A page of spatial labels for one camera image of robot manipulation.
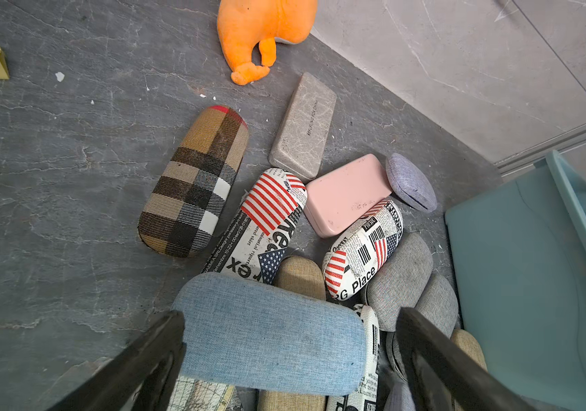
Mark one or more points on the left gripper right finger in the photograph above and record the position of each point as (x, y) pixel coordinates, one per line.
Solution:
(434, 365)

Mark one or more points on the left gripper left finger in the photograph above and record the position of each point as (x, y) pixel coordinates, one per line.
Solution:
(145, 372)

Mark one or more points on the teal plastic storage box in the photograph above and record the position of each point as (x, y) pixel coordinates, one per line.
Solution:
(519, 257)

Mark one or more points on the blue fabric case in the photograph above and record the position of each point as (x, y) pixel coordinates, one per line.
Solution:
(244, 333)

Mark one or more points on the plaid brown glasses case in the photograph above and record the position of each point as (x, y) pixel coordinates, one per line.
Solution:
(185, 206)

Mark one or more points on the grey marble glasses case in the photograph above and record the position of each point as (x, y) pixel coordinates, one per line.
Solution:
(302, 136)

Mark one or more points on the grey fabric glasses case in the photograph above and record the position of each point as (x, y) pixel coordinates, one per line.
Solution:
(400, 282)

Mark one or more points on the pink hard glasses case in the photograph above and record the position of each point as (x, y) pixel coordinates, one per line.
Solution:
(337, 199)

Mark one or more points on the tan fabric case right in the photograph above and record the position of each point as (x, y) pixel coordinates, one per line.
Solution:
(465, 341)

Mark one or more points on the tan fabric case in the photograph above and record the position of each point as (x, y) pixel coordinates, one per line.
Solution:
(465, 341)
(302, 276)

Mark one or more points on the newspaper print case bottom-left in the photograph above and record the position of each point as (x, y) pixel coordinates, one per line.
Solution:
(196, 395)

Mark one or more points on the newspaper print case lower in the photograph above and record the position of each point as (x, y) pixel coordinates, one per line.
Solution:
(365, 395)

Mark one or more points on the newspaper case under pink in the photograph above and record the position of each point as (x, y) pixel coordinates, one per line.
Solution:
(354, 259)

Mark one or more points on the flag newspaper print case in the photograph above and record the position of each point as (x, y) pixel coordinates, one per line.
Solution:
(255, 242)

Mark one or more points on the tan fabric case centre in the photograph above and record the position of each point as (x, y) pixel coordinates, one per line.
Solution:
(302, 276)

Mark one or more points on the purple fabric case top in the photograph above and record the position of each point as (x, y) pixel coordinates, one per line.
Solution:
(410, 184)

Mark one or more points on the orange plush whale toy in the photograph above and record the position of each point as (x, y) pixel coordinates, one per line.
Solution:
(250, 29)

